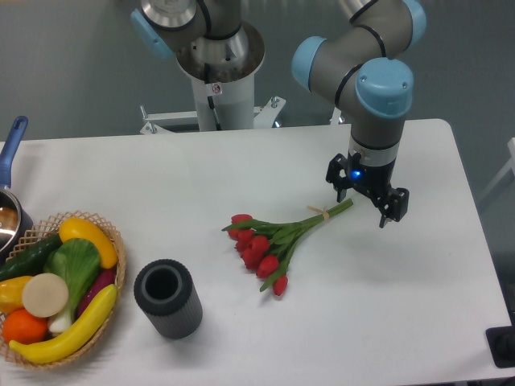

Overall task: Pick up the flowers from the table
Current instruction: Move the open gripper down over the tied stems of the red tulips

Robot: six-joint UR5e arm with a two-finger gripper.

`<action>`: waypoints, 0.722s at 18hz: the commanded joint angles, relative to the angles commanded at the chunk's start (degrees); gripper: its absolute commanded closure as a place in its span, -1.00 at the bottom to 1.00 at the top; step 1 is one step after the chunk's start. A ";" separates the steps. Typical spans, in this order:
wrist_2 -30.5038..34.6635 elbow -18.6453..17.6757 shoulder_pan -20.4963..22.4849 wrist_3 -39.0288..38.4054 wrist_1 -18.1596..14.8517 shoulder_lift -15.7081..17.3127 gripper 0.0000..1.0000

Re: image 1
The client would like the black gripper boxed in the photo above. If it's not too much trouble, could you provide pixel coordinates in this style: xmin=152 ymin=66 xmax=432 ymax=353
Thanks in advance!
xmin=326 ymin=154 xmax=410 ymax=228

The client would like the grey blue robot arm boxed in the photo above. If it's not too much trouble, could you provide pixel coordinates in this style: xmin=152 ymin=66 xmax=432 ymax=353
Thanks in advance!
xmin=130 ymin=1 xmax=426 ymax=223

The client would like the red tulip bouquet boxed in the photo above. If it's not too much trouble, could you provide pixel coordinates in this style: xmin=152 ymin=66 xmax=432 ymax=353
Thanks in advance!
xmin=222 ymin=199 xmax=353 ymax=298

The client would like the black device at edge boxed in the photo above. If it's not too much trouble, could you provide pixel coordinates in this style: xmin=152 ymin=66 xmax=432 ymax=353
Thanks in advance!
xmin=485 ymin=326 xmax=514 ymax=368

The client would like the dark grey ribbed vase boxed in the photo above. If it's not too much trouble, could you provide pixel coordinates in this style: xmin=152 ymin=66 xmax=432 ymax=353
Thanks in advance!
xmin=134 ymin=259 xmax=203 ymax=339

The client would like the purple eggplant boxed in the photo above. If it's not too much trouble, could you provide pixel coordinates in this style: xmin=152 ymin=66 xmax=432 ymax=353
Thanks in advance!
xmin=76 ymin=269 xmax=116 ymax=318

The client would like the green bok choy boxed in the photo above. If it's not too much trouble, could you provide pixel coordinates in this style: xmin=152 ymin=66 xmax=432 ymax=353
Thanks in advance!
xmin=43 ymin=238 xmax=101 ymax=336

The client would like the woven wicker basket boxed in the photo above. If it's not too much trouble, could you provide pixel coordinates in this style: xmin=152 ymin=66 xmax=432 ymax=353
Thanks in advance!
xmin=1 ymin=211 xmax=126 ymax=369

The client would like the beige round slice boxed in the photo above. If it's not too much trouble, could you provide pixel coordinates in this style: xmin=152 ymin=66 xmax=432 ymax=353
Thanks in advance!
xmin=22 ymin=273 xmax=69 ymax=318

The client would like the dark green cucumber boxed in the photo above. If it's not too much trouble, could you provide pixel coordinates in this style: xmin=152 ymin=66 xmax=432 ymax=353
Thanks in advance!
xmin=1 ymin=234 xmax=62 ymax=281

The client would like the long yellow banana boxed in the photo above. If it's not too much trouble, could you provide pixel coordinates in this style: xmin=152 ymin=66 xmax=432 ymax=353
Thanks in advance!
xmin=9 ymin=284 xmax=117 ymax=364

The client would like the yellow bell pepper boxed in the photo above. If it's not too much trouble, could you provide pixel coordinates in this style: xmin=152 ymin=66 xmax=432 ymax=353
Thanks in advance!
xmin=0 ymin=276 xmax=33 ymax=314

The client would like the orange fruit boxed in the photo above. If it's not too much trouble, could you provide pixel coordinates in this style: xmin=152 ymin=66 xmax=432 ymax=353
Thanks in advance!
xmin=2 ymin=309 xmax=47 ymax=344

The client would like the white frame at right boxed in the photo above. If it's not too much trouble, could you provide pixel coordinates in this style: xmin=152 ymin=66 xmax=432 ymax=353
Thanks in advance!
xmin=478 ymin=138 xmax=514 ymax=203

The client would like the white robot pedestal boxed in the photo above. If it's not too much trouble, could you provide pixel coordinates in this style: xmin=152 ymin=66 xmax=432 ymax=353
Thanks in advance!
xmin=140 ymin=22 xmax=286 ymax=134

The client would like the blue handled saucepan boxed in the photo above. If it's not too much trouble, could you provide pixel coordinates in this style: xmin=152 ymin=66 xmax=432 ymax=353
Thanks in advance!
xmin=1 ymin=116 xmax=33 ymax=264

